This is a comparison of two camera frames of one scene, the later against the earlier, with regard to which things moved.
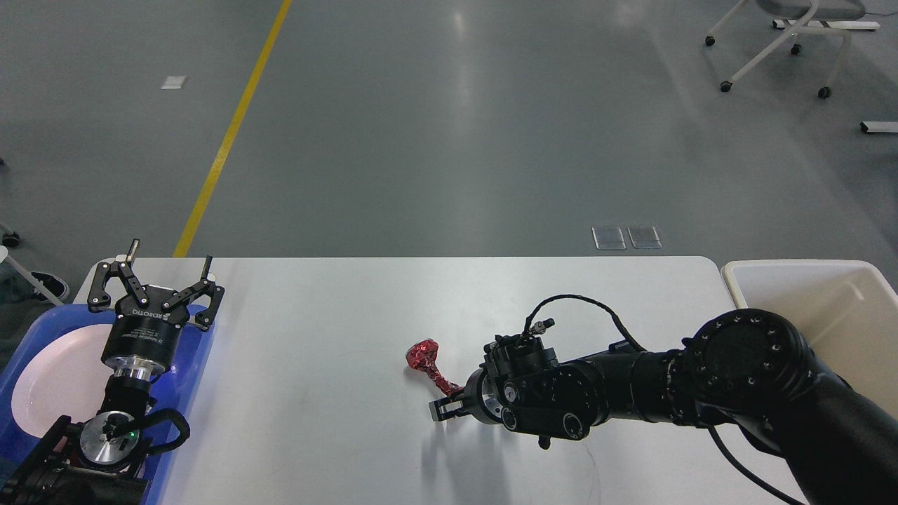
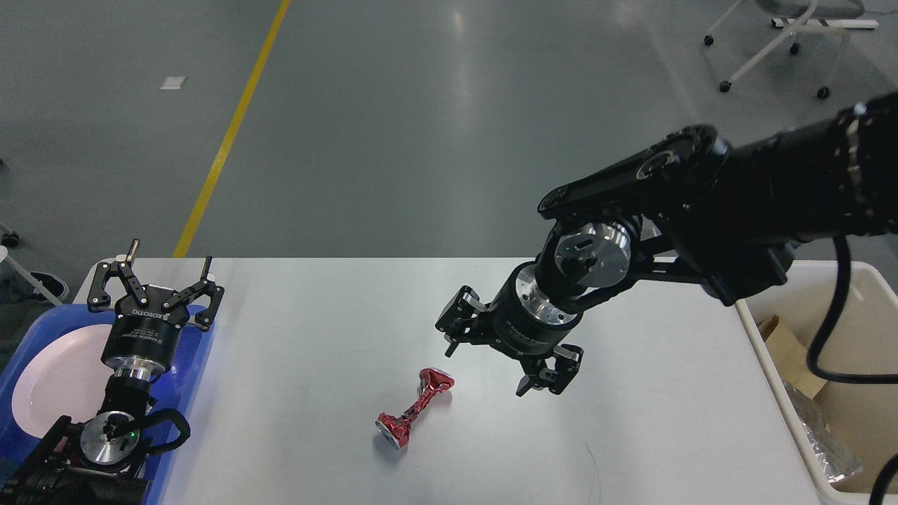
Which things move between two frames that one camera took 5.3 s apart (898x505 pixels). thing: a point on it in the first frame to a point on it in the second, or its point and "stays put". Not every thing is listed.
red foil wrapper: x=422 y=355 to x=397 y=431
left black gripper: x=144 y=337 stays put
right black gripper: x=483 y=398 to x=523 y=320
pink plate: x=62 y=374 stays put
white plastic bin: x=846 y=308 stays put
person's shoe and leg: x=16 y=287 stays put
